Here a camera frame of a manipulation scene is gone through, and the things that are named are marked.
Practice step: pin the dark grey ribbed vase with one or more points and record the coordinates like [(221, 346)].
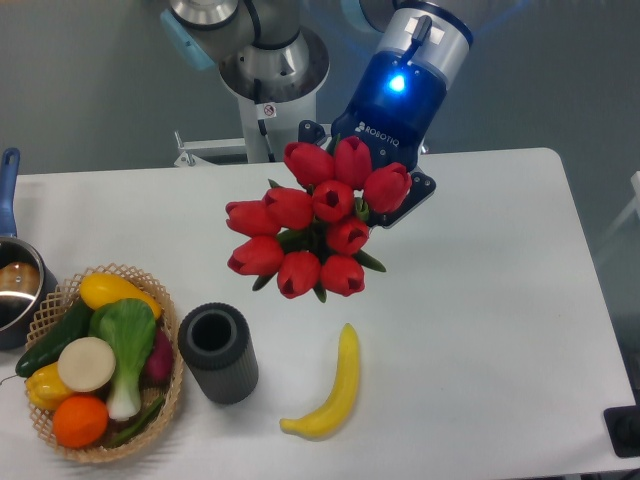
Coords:
[(215, 342)]

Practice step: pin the purple radish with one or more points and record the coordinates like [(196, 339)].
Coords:
[(159, 364)]

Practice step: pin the black device at table edge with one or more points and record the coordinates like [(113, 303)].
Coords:
[(623, 429)]

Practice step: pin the yellow squash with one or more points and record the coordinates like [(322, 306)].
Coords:
[(100, 289)]

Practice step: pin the yellow banana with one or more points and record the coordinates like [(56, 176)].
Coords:
[(328, 418)]

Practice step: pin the woven wicker basket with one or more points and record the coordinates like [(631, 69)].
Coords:
[(53, 308)]

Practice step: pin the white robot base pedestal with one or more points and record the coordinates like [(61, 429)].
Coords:
[(275, 90)]

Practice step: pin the red tulip bouquet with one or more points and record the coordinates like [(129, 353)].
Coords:
[(311, 237)]

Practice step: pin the beige round bun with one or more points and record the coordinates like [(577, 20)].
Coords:
[(86, 364)]

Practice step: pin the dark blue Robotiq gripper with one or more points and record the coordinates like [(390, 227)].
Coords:
[(415, 63)]

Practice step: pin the blue handled saucepan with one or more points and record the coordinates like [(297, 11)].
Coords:
[(25, 278)]

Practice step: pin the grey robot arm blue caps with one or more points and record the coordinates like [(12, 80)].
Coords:
[(207, 32)]

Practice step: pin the green cucumber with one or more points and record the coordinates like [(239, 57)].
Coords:
[(73, 325)]

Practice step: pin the green bok choy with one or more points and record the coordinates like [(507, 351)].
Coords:
[(128, 326)]

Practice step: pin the orange fruit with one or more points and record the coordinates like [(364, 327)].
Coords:
[(80, 421)]

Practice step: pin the green bean pod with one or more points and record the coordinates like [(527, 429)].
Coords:
[(138, 426)]

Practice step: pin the yellow bell pepper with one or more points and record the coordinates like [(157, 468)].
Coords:
[(45, 388)]

